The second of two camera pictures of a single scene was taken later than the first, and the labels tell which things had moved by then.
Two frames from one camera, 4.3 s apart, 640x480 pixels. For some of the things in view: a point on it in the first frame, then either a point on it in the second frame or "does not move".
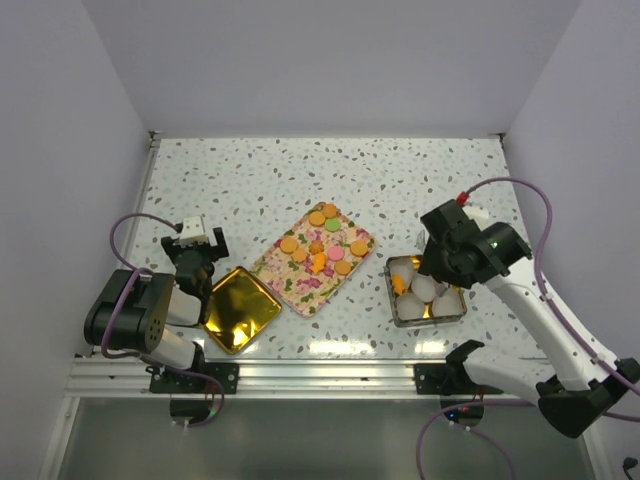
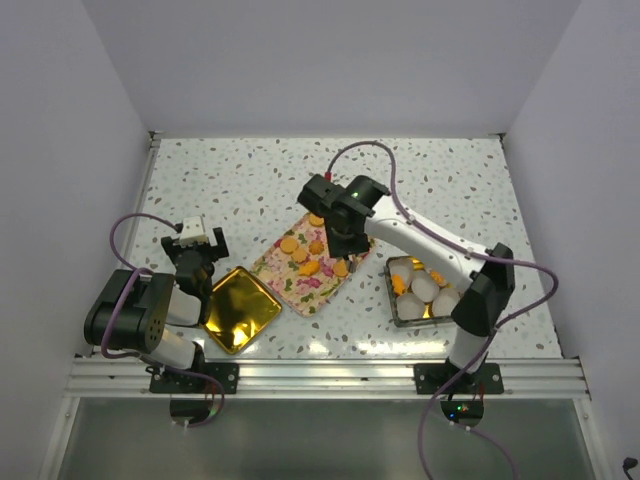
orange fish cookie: (319, 261) -> (311, 268)
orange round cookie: (299, 255) does not move
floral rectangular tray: (311, 264) does not move
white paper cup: (409, 307) does not move
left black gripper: (172, 246) does not move
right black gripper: (431, 264) -> (338, 248)
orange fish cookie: (398, 284) does not move
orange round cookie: (342, 267) does not move
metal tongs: (421, 244) -> (351, 266)
